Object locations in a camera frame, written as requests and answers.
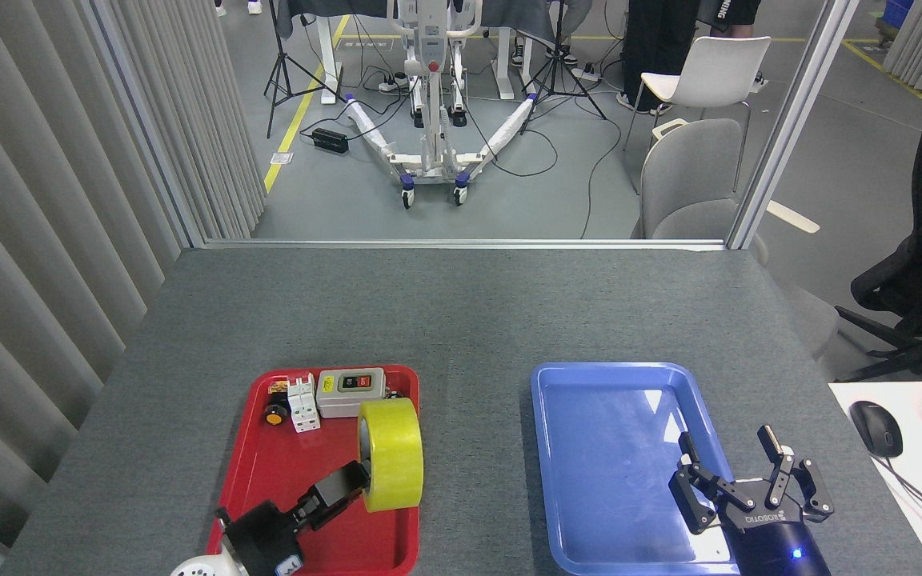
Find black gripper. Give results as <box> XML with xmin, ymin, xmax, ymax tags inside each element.
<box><xmin>215</xmin><ymin>459</ymin><xmax>372</xmax><ymax>576</ymax></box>
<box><xmin>669</xmin><ymin>425</ymin><xmax>836</xmax><ymax>576</ymax></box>

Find yellow tape roll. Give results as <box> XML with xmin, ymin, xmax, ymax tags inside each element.
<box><xmin>357</xmin><ymin>398</ymin><xmax>424</xmax><ymax>514</ymax></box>

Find red plastic tray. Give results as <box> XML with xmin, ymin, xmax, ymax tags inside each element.
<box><xmin>206</xmin><ymin>365</ymin><xmax>420</xmax><ymax>576</ymax></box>

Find white circuit breaker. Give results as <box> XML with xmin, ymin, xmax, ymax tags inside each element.
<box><xmin>286</xmin><ymin>374</ymin><xmax>321</xmax><ymax>434</ymax></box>

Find black computer mouse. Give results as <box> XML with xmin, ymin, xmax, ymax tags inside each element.
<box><xmin>848</xmin><ymin>400</ymin><xmax>904</xmax><ymax>459</ymax></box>

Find blue plastic tray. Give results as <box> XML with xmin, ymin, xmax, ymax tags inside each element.
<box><xmin>530</xmin><ymin>362</ymin><xmax>760</xmax><ymax>576</ymax></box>

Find cream flat board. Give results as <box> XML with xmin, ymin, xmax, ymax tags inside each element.
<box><xmin>765</xmin><ymin>200</ymin><xmax>820</xmax><ymax>234</ymax></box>

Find grey chair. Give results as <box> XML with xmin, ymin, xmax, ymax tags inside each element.
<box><xmin>639</xmin><ymin>118</ymin><xmax>840</xmax><ymax>362</ymax></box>

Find white stand on wheels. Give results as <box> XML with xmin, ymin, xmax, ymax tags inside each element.
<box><xmin>343</xmin><ymin>0</ymin><xmax>540</xmax><ymax>210</ymax></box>

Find white chair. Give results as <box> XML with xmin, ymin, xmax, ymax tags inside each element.
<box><xmin>623</xmin><ymin>35</ymin><xmax>772</xmax><ymax>193</ymax></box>

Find black tripod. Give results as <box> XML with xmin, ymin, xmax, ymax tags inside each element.
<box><xmin>519</xmin><ymin>0</ymin><xmax>607</xmax><ymax>135</ymax></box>
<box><xmin>263</xmin><ymin>0</ymin><xmax>347</xmax><ymax>138</ymax></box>

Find blue crate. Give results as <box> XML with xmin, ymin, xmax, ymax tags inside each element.
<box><xmin>877</xmin><ymin>0</ymin><xmax>916</xmax><ymax>37</ymax></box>

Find grey push button switch box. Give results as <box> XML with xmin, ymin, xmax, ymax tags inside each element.
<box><xmin>315</xmin><ymin>368</ymin><xmax>387</xmax><ymax>419</ymax></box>

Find silver post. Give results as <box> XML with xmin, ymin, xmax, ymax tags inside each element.
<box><xmin>727</xmin><ymin>0</ymin><xmax>860</xmax><ymax>250</ymax></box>

